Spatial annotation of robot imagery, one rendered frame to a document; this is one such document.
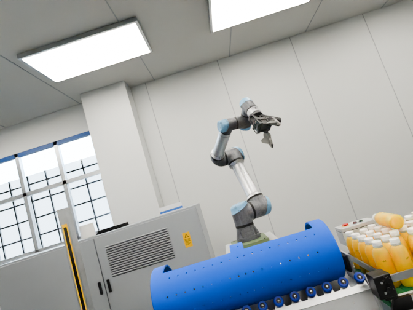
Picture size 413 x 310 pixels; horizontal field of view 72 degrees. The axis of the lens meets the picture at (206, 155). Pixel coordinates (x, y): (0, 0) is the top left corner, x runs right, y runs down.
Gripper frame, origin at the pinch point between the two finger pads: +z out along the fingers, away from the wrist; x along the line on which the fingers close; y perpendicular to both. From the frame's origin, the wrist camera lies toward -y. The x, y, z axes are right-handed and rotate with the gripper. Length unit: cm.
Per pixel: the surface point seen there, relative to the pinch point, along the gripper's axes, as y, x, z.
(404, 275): -22, -18, 74
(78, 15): 88, -5, -206
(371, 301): -13, -34, 75
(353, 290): -9, -34, 69
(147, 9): 24, 1, -209
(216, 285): 46, -42, 46
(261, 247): 23, -31, 40
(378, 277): -10, -18, 71
